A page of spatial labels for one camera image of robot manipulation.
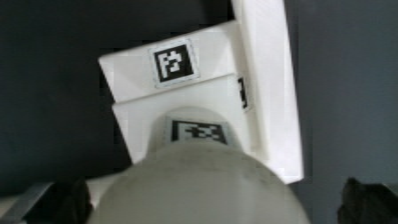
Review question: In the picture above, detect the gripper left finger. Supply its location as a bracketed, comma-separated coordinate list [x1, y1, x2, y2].
[0, 179, 94, 224]

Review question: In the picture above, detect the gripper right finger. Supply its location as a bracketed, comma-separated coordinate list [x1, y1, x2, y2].
[338, 178, 398, 224]

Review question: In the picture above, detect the white lamp base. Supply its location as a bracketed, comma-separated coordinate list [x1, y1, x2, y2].
[100, 22, 261, 161]

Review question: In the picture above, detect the white lamp bulb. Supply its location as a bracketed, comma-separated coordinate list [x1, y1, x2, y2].
[87, 107, 311, 224]

